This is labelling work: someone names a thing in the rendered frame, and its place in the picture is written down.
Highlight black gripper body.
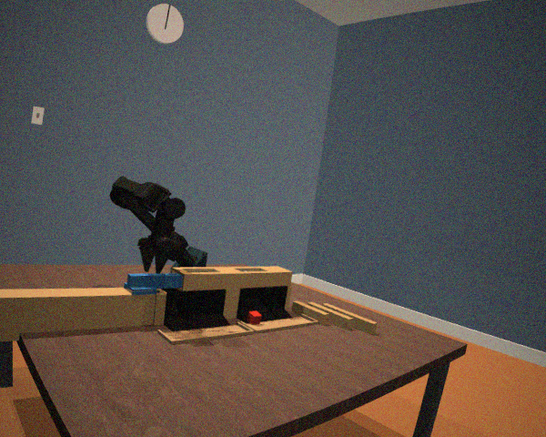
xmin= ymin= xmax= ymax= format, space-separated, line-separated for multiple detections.
xmin=138 ymin=218 xmax=182 ymax=251

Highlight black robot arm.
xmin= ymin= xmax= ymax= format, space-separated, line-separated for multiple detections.
xmin=109 ymin=176 xmax=197 ymax=268

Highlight red cube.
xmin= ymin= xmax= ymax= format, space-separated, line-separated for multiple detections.
xmin=247 ymin=311 xmax=262 ymax=325

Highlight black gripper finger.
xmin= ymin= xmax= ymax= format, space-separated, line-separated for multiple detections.
xmin=139 ymin=247 xmax=155 ymax=272
xmin=155 ymin=247 xmax=177 ymax=274

